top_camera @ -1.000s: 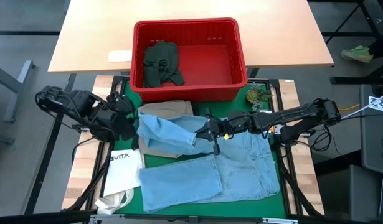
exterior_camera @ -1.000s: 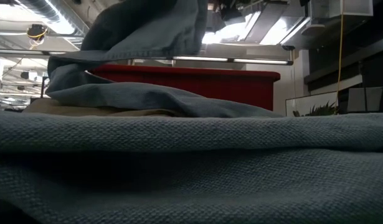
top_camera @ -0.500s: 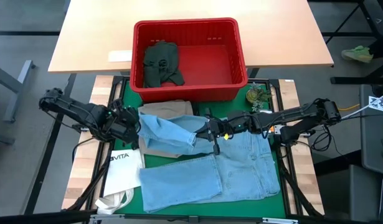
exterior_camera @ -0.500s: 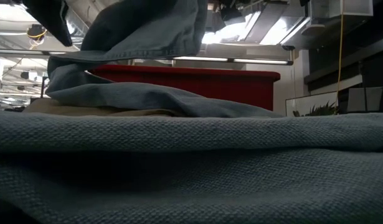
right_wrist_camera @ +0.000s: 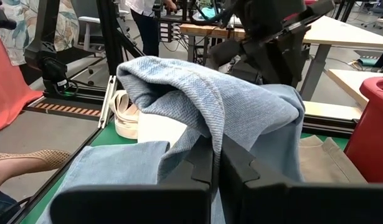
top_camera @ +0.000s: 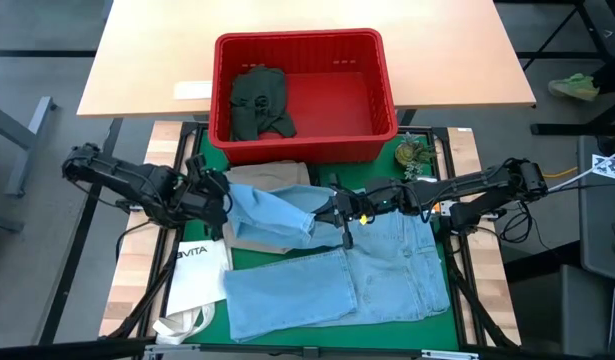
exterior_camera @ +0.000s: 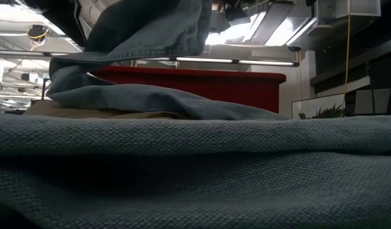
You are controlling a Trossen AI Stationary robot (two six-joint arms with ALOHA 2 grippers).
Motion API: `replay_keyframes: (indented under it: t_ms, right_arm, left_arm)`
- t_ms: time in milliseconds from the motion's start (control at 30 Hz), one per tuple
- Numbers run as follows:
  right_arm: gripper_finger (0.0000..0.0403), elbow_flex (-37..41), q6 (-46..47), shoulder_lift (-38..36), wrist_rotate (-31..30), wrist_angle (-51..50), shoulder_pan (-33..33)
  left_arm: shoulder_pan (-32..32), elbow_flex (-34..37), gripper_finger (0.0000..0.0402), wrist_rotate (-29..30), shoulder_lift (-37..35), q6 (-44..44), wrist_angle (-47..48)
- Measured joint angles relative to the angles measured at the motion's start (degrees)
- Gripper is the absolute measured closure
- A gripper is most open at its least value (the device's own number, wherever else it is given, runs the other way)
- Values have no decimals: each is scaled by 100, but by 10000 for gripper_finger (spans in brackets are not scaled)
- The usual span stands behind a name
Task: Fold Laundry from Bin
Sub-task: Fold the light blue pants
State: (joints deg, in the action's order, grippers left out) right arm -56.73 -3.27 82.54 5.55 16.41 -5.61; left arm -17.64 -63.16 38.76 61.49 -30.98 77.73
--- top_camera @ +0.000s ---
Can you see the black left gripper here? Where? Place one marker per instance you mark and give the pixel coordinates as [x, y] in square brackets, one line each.
[207, 200]

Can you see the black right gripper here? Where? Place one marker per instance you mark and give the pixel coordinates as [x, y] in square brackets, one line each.
[362, 202]

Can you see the beige garment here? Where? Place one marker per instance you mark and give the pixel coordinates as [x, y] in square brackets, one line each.
[272, 175]

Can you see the pale blue denim garment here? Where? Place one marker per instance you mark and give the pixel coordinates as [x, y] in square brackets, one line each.
[387, 280]

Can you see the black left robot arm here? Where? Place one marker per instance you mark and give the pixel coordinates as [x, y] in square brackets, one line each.
[127, 182]

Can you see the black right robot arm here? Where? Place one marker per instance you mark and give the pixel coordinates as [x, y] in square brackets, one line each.
[467, 187]

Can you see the red plastic laundry bin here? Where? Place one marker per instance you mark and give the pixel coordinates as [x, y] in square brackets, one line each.
[332, 145]

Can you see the green table mat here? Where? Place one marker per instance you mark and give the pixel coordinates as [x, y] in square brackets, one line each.
[377, 175]

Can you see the white canvas tote bag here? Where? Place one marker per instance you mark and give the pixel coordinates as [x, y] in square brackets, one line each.
[202, 275]

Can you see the small artificial potted plant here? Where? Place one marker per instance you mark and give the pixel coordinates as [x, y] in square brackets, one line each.
[409, 152]

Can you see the white paper label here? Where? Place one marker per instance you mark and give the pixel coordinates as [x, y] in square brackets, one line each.
[192, 90]

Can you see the dark green garment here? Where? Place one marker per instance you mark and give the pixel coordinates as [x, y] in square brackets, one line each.
[259, 100]

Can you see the black steel floor beam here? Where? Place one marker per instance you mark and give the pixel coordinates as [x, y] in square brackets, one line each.
[78, 240]

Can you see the light wooden table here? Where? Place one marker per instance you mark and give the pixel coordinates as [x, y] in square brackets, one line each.
[152, 50]

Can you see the grey table leg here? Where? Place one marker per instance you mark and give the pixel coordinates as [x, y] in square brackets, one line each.
[27, 150]

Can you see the grey metal box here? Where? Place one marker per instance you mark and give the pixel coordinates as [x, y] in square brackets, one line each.
[582, 310]

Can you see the grey cabinet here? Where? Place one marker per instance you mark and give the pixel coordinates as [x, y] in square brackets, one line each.
[602, 225]

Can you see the person's green shoe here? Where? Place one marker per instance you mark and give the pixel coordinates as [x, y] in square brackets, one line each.
[574, 86]

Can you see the black table base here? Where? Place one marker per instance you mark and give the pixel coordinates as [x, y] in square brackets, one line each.
[557, 54]

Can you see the white printed sign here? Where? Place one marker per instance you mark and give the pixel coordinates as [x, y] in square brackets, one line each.
[609, 169]

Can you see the person's leg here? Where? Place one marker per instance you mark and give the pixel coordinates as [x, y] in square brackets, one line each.
[612, 75]

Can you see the white metal bracket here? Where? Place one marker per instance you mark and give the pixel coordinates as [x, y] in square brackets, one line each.
[449, 355]

